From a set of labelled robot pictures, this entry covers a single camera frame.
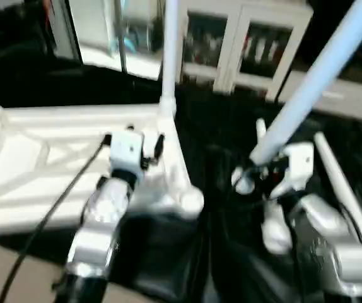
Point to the black vertical pole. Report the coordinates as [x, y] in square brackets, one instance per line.
[64, 28]

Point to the black work surface mat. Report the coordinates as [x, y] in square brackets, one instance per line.
[219, 145]

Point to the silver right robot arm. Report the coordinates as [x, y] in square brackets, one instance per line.
[332, 246]

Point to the white drawer unit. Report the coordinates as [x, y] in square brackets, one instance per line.
[338, 95]

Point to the white plastic table top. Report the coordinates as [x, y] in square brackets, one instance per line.
[17, 189]

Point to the colourful background box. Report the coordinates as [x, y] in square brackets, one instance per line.
[134, 31]

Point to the white glass door cabinet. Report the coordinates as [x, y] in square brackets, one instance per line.
[231, 44]

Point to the white plastic table leg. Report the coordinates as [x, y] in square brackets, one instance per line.
[338, 177]
[320, 76]
[275, 230]
[170, 50]

